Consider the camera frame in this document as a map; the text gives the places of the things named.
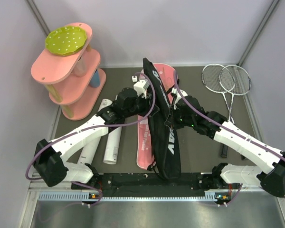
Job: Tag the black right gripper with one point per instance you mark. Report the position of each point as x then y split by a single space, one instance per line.
175 125

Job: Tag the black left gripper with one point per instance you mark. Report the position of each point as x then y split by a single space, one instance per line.
148 103

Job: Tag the pink sport racket bag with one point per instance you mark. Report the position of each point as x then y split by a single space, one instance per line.
158 145

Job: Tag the white shuttlecock tube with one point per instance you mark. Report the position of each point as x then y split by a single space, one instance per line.
112 147
88 152

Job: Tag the white badminton racket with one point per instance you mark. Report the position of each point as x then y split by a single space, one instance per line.
210 79

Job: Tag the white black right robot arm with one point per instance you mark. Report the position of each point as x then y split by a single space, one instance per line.
268 171

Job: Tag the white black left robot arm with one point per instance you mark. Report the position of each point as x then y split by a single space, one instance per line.
51 157

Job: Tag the blue cup on shelf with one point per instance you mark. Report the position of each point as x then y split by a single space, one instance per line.
95 80

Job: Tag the beige cup on shelf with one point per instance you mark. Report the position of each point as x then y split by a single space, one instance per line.
80 68

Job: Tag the pink three-tier wooden shelf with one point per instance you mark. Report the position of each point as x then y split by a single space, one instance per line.
72 93

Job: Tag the white shuttlecock tube on table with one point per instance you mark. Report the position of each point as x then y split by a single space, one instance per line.
88 152

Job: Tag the green polka dot plate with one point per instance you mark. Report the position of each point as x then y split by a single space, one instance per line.
65 41

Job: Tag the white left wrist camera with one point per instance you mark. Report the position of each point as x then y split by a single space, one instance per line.
141 85

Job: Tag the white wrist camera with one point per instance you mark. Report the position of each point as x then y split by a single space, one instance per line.
177 96
141 85

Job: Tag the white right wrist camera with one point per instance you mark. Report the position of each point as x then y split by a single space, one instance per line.
177 96

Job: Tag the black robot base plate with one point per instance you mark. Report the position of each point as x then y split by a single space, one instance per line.
190 184

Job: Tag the grey slotted cable duct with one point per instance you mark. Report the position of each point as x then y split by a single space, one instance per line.
91 195

